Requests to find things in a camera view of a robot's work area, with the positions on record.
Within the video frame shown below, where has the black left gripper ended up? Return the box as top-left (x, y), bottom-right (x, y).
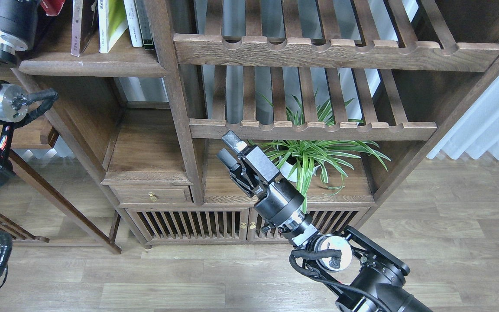
top-left (0, 0), bottom-right (40, 59)

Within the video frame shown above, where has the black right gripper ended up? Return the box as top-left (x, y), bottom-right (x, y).
top-left (217, 130), bottom-right (305, 230)

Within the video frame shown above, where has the red book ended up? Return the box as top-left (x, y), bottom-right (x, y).
top-left (40, 0), bottom-right (65, 16)

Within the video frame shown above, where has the dark brown book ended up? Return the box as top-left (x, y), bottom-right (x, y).
top-left (71, 0), bottom-right (98, 57)

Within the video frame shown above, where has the yellow green book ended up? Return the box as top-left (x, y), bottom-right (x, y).
top-left (97, 0), bottom-right (128, 53)

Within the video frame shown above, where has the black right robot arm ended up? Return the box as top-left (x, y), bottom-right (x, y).
top-left (217, 131), bottom-right (430, 312)

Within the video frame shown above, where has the white plant pot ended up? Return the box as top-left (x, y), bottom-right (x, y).
top-left (277, 149), bottom-right (320, 184)

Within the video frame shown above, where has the green spider plant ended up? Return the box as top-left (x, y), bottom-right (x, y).
top-left (249, 91), bottom-right (392, 213)

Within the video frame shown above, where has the wooden side table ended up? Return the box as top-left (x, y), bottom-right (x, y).
top-left (0, 60), bottom-right (122, 254)

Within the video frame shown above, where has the dark wooden bookshelf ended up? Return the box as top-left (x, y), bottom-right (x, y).
top-left (11, 0), bottom-right (499, 247)

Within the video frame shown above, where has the white upright book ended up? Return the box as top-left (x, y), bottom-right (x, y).
top-left (123, 0), bottom-right (143, 48)

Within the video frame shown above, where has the grey black upright book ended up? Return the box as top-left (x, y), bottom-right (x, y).
top-left (135, 0), bottom-right (155, 51)

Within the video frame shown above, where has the white curtain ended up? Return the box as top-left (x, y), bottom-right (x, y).
top-left (427, 76), bottom-right (499, 160)

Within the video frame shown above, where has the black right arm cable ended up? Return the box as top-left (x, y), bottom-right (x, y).
top-left (288, 248), bottom-right (380, 312)

